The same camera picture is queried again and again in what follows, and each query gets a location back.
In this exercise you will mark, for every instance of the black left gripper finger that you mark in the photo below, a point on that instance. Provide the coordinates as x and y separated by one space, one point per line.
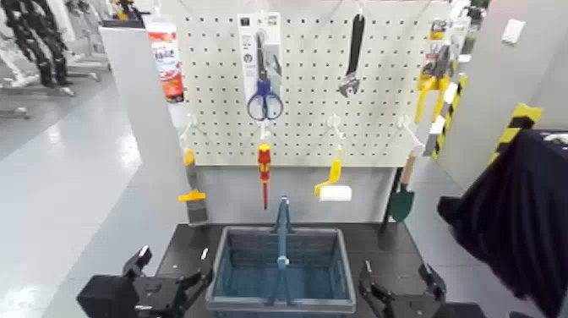
137 264
195 284

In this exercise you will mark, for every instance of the blue scissors on white card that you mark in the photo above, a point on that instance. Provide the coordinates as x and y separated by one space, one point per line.
264 95

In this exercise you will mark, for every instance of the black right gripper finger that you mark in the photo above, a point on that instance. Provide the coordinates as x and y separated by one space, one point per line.
377 297
434 286

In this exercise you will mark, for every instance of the black pegboard stand leg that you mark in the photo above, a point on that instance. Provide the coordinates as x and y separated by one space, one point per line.
390 200

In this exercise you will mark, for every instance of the black humanoid robot on stand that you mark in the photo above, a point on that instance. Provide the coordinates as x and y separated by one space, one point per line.
35 40

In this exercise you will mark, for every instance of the white wall plate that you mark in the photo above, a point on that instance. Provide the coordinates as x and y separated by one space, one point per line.
513 31

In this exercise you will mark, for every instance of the red and yellow screwdriver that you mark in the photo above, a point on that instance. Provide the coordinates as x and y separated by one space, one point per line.
264 164

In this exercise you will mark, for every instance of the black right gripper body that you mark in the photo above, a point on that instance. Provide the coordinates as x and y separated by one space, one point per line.
426 311

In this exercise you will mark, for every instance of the dark navy cloth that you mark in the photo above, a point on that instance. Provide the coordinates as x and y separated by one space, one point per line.
519 213

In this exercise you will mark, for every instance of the red and white sealant tube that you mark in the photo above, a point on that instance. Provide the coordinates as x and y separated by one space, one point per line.
167 57

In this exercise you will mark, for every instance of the yellow black striped post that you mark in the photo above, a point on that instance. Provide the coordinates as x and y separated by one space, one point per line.
515 128
450 111

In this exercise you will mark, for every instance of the white perforated pegboard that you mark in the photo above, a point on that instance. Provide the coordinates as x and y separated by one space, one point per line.
310 66

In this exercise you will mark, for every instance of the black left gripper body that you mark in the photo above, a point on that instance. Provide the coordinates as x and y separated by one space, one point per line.
124 297

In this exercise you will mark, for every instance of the white pegboard hook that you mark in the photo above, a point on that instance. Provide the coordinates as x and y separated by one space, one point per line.
188 126
265 132
410 133
336 126

